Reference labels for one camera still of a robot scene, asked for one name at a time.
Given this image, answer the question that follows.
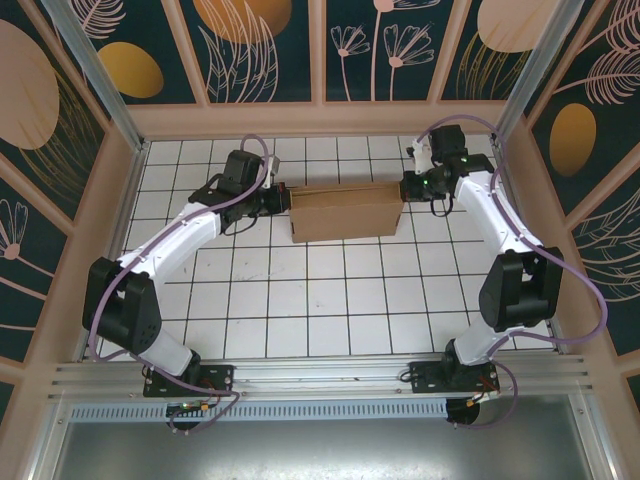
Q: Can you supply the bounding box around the yellow power connector with wires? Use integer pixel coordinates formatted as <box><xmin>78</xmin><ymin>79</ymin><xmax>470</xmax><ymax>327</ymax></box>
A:
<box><xmin>167</xmin><ymin>399</ymin><xmax>221</xmax><ymax>419</ymax></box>
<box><xmin>464</xmin><ymin>389</ymin><xmax>501</xmax><ymax>406</ymax></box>

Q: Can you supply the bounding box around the brown cardboard paper box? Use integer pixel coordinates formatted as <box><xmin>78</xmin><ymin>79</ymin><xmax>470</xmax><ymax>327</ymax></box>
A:
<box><xmin>287</xmin><ymin>180</ymin><xmax>404</xmax><ymax>245</ymax></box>

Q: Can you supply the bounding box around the aluminium side rail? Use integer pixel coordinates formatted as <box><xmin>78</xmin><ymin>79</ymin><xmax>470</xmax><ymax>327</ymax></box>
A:
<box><xmin>491</xmin><ymin>139</ymin><xmax>572</xmax><ymax>354</ymax></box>
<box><xmin>74</xmin><ymin>140</ymin><xmax>150</xmax><ymax>364</ymax></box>

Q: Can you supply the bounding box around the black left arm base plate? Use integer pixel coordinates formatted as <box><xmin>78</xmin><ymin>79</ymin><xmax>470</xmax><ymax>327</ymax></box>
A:
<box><xmin>143</xmin><ymin>364</ymin><xmax>236</xmax><ymax>399</ymax></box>

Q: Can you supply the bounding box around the grey metal sheet panel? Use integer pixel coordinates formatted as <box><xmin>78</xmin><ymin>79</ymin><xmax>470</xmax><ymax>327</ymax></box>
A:
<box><xmin>29</xmin><ymin>392</ymin><xmax>614</xmax><ymax>480</ymax></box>

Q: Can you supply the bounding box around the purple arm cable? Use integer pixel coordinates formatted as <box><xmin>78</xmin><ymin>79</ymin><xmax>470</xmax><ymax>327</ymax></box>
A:
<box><xmin>88</xmin><ymin>133</ymin><xmax>274</xmax><ymax>437</ymax></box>
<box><xmin>414</xmin><ymin>114</ymin><xmax>610</xmax><ymax>431</ymax></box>

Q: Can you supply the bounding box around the aluminium frame post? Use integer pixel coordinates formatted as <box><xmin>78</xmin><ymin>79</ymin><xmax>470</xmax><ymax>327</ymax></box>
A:
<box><xmin>489</xmin><ymin>0</ymin><xmax>576</xmax><ymax>147</ymax></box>
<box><xmin>40</xmin><ymin>0</ymin><xmax>149</xmax><ymax>154</ymax></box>

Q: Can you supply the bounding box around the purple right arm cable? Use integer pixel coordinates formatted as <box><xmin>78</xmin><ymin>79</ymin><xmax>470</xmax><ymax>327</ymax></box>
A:
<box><xmin>414</xmin><ymin>114</ymin><xmax>610</xmax><ymax>431</ymax></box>

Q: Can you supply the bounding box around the aluminium mounting rail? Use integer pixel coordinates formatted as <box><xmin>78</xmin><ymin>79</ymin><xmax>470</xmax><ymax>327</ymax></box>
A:
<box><xmin>47</xmin><ymin>353</ymin><xmax>599</xmax><ymax>401</ymax></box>

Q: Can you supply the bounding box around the grey slotted cable duct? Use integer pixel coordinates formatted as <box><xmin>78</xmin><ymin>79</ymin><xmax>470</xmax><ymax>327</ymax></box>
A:
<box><xmin>69</xmin><ymin>397</ymin><xmax>449</xmax><ymax>422</ymax></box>

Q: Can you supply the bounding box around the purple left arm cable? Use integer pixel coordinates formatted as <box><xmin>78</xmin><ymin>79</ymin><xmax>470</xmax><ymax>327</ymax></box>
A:
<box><xmin>88</xmin><ymin>133</ymin><xmax>274</xmax><ymax>437</ymax></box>

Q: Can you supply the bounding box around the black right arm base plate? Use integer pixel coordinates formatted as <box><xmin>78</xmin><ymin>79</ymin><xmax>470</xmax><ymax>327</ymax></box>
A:
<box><xmin>407</xmin><ymin>360</ymin><xmax>501</xmax><ymax>396</ymax></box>

